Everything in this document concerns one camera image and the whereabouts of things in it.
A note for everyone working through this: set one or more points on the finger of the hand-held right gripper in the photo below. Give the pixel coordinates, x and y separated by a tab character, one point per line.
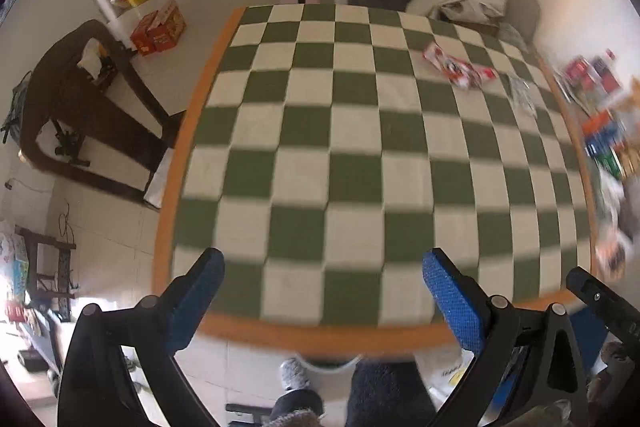
607	307

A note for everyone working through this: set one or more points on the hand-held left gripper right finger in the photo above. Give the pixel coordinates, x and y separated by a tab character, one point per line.
452	302

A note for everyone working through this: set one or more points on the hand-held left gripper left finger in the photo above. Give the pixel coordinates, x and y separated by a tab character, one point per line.
192	307

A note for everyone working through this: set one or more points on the round white waste bin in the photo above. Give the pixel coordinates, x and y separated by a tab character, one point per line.
330	366

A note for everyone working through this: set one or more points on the clear plastic wrapper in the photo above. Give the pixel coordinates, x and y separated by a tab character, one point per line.
522	94

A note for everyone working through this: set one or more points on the red white wrapper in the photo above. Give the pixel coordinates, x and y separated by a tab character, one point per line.
472	76

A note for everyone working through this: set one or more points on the pink white packet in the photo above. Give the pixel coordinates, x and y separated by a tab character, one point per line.
437	56

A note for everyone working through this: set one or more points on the orange white packet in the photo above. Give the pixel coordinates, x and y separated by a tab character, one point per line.
612	254

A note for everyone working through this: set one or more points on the white plastic bag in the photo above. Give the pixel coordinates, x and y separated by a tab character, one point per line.
450	374

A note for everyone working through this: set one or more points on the crumpled white tissue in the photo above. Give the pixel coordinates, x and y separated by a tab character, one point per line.
612	197

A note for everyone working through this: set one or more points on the person's dark fleece trousers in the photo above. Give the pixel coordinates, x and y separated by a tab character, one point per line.
385	397

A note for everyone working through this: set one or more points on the grey fuzzy slipper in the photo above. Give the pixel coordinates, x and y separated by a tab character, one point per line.
294	374

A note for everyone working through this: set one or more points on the dark wooden rack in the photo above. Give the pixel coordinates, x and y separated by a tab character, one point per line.
62	267

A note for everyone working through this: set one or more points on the dark blue pouch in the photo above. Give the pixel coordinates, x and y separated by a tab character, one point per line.
601	143

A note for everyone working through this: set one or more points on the orange red carton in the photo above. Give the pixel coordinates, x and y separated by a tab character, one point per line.
600	123

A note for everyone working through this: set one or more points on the colourful printed box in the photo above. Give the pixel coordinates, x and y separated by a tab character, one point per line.
12	257

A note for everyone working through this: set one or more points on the green white checkered mat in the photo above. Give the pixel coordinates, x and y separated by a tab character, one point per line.
310	157

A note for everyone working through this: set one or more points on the yellow snack bag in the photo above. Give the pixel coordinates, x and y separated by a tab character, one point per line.
631	99

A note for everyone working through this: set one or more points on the dark wooden chair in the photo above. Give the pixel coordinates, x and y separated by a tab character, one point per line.
75	117

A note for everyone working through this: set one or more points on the red drink can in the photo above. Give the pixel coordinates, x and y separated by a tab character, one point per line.
578	69

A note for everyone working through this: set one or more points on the grey cloth bundle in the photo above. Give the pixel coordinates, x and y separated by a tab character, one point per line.
15	107

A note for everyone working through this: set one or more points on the white cloth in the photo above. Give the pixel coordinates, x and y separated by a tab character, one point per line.
92	57

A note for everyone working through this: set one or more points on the clear plastic bag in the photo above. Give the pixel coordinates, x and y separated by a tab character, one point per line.
512	38

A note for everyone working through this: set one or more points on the red cardboard box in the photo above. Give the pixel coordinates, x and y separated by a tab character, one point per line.
144	36
169	27

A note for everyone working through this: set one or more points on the grey padded chair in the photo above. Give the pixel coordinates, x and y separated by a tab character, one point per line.
525	9

